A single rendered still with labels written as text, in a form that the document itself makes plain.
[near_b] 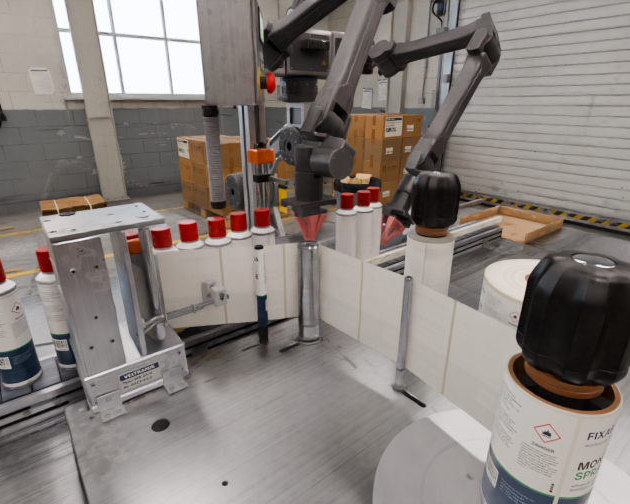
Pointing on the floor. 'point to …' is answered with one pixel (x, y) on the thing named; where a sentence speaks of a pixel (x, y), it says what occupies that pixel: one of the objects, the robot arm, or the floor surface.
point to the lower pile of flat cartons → (72, 205)
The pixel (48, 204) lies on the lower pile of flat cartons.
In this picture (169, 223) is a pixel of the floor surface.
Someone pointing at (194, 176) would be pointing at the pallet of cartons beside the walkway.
